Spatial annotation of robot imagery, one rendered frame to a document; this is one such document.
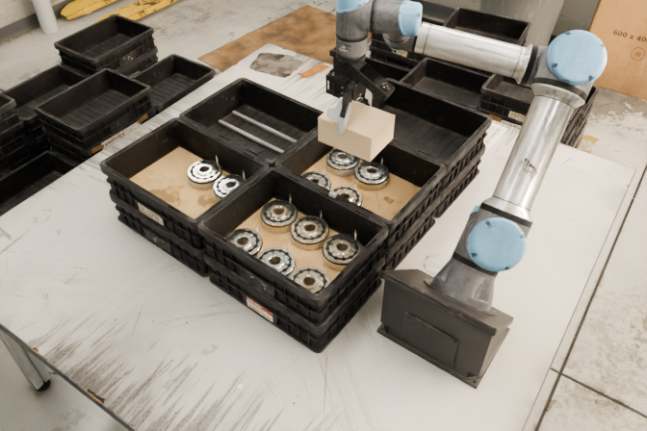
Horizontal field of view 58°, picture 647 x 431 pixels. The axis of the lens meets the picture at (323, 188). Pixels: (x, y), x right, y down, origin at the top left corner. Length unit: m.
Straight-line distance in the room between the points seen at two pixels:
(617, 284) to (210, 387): 1.90
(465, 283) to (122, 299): 0.91
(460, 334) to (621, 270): 1.60
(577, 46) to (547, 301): 0.72
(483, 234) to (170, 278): 0.89
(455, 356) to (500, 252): 0.31
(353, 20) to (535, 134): 0.47
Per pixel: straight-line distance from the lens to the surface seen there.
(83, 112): 2.87
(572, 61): 1.33
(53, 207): 2.06
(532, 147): 1.32
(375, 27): 1.37
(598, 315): 2.71
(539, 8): 3.80
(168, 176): 1.85
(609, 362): 2.59
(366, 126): 1.50
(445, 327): 1.42
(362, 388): 1.49
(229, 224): 1.62
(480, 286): 1.44
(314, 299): 1.34
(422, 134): 1.98
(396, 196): 1.73
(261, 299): 1.55
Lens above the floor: 2.00
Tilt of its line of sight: 42 degrees down
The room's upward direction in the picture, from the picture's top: straight up
